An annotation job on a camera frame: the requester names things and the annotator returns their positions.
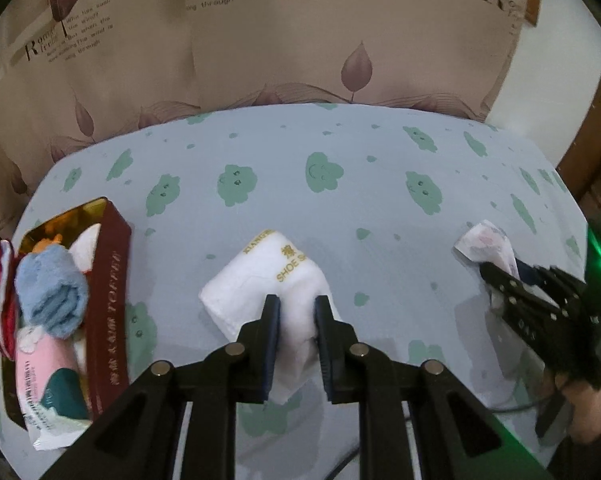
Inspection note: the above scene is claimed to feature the small floral tissue pack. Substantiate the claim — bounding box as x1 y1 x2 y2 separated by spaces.
454 220 519 278

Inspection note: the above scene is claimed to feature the white shoe shine cloth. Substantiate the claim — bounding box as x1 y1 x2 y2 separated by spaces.
198 228 342 406

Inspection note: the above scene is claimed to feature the pink white wipes packet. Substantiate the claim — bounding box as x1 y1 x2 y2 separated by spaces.
15 326 91 451

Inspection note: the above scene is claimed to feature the blue towel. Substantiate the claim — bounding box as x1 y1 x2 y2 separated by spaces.
15 244 89 339

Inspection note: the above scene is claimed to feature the orange plush toy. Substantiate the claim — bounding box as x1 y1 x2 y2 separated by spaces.
30 234 63 255

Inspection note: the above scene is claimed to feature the red white satin cloth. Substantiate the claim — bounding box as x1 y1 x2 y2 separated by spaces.
0 240 18 361

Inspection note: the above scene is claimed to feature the right hand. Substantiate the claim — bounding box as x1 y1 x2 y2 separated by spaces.
541 367 601 444

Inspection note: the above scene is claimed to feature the cloud print table cloth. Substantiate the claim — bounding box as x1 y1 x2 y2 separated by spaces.
13 105 588 479

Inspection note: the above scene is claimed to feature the red gold toffee tin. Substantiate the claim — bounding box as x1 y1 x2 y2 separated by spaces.
1 197 131 427

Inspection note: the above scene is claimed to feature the beige leaf print curtain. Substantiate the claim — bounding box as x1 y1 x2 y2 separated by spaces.
0 0 540 236

